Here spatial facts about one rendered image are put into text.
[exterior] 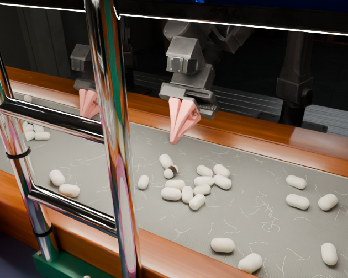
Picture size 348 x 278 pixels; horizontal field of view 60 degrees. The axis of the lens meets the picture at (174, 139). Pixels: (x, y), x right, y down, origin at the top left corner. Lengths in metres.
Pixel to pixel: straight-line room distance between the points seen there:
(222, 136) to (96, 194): 0.30
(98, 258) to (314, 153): 0.45
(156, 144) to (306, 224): 0.34
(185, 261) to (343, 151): 0.41
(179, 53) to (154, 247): 0.29
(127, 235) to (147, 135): 0.41
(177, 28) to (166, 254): 0.36
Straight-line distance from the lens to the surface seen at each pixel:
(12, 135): 0.38
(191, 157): 0.63
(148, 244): 0.43
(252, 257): 0.44
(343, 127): 1.02
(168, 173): 0.56
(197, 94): 0.54
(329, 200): 0.56
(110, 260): 0.44
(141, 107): 0.79
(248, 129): 0.70
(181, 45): 0.51
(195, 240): 0.47
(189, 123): 0.57
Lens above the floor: 1.10
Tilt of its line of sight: 31 degrees down
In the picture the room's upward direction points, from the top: straight up
